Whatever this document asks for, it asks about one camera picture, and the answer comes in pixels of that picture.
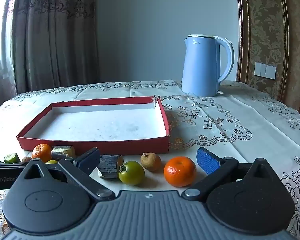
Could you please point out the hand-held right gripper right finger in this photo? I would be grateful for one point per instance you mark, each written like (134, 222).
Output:
(206, 161)

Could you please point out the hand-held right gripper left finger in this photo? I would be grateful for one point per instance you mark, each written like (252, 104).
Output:
(86, 159)

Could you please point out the green cucumber piece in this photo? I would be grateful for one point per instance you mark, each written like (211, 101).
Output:
(10, 158)
(51, 162)

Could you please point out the orange mandarin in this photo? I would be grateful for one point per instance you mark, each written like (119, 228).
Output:
(180, 172)
(41, 152)

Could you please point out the red cardboard tray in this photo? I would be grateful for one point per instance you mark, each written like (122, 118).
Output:
(97, 125)

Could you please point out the green tomato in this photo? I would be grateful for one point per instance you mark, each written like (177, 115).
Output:
(132, 173)

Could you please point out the brown kiwi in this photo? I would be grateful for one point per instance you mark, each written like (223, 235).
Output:
(27, 159)

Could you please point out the small brown fruit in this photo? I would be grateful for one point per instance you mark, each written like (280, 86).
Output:
(151, 162)

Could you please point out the white embroidered table cover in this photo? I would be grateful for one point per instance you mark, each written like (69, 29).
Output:
(265, 120)

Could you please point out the light blue electric kettle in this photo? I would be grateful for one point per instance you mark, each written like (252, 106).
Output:
(200, 67)

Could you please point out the brown patterned curtain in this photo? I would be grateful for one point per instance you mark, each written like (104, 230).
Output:
(52, 42)

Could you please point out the white wall switch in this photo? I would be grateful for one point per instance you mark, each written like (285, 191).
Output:
(259, 69)
(270, 72)

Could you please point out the gold wall frame moulding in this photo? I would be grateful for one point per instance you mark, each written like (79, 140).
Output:
(242, 30)

